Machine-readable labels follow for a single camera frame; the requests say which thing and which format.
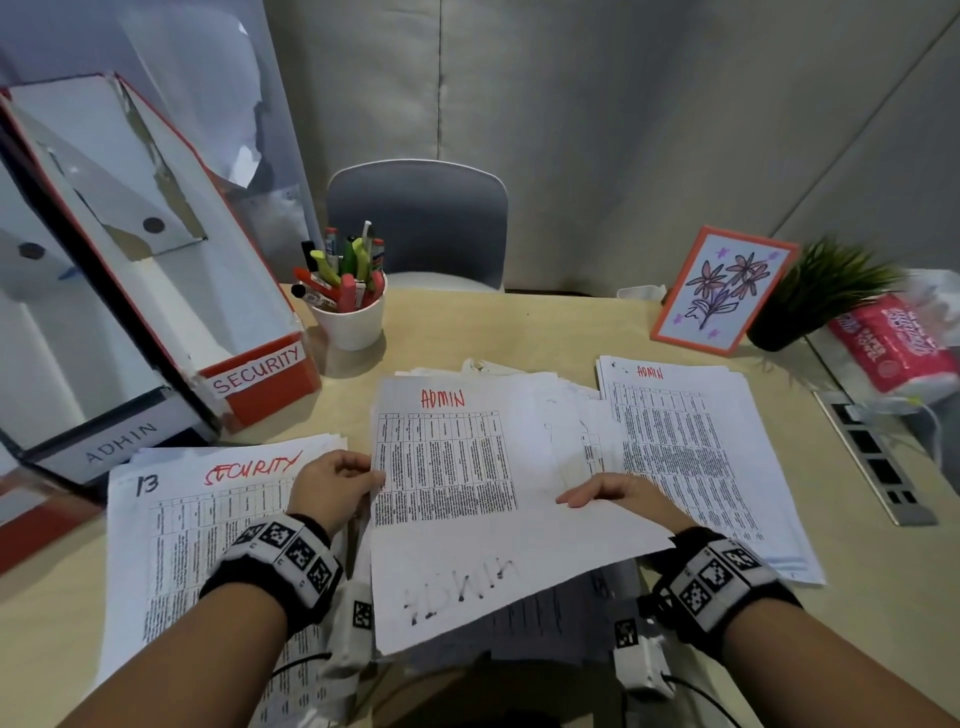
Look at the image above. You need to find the black admin file box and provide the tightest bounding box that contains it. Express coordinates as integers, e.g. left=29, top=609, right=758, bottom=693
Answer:
left=0, top=161, right=219, bottom=500

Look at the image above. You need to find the person's left forearm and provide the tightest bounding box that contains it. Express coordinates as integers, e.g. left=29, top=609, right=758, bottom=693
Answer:
left=56, top=583, right=290, bottom=728

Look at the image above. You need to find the black left camera cable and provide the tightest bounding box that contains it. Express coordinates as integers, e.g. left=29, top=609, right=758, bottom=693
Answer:
left=269, top=650, right=331, bottom=676

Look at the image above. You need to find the grey desk socket strip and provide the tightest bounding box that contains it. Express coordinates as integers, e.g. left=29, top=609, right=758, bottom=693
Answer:
left=813, top=389, right=939, bottom=528

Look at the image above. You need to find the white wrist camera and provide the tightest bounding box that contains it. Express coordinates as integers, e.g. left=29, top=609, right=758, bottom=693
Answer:
left=611, top=596, right=676, bottom=703
left=318, top=581, right=376, bottom=680

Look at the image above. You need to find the person's left hand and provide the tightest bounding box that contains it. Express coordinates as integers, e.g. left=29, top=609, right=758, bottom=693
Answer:
left=286, top=449, right=388, bottom=538

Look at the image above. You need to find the security paper pile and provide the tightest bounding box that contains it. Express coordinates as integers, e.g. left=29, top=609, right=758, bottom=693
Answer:
left=95, top=433, right=361, bottom=728

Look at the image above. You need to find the black right wristband with markers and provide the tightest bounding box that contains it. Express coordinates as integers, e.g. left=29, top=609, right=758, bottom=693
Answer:
left=650, top=526, right=804, bottom=661

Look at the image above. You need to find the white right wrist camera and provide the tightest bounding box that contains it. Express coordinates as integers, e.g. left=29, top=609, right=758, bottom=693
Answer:
left=611, top=596, right=676, bottom=703

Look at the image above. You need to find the black right camera cable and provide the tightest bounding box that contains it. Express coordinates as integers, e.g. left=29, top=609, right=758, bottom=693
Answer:
left=663, top=673, right=744, bottom=728

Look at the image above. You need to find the bunch of coloured markers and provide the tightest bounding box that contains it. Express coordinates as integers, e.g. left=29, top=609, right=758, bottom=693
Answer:
left=290, top=219, right=388, bottom=314

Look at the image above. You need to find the white power cable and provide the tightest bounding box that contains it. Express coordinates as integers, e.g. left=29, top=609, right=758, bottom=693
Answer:
left=903, top=397, right=945, bottom=470

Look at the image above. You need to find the clear plastic bag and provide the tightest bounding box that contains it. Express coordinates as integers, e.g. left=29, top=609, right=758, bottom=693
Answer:
left=899, top=268, right=960, bottom=331

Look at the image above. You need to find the black camera cable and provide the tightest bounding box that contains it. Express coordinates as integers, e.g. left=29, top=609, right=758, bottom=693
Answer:
left=663, top=673, right=744, bottom=728
left=269, top=650, right=331, bottom=676

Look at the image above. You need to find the orange framed flower drawing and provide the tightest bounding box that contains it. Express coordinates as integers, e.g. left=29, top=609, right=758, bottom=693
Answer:
left=650, top=224, right=802, bottom=358

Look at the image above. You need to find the person's right forearm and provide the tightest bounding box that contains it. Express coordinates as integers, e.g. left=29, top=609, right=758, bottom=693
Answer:
left=723, top=588, right=960, bottom=728

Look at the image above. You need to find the admin paper pile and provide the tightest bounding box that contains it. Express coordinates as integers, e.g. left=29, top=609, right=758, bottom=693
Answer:
left=596, top=354, right=828, bottom=586

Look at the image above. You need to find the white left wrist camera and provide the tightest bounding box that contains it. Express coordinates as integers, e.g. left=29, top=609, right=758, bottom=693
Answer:
left=318, top=581, right=376, bottom=680

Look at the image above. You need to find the person's right hand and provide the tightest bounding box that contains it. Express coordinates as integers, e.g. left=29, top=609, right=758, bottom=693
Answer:
left=556, top=472, right=699, bottom=535

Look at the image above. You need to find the red white paper towel pack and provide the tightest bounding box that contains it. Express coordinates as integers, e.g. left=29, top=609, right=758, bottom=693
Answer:
left=817, top=292, right=960, bottom=410

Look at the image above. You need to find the white pen cup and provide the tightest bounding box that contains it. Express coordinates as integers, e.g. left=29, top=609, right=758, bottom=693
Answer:
left=307, top=277, right=388, bottom=352

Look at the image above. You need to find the green plant in black pot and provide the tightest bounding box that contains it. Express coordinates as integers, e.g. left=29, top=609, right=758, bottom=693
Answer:
left=746, top=236, right=905, bottom=354

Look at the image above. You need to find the grey chair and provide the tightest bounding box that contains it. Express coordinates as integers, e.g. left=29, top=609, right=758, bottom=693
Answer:
left=326, top=158, right=511, bottom=294

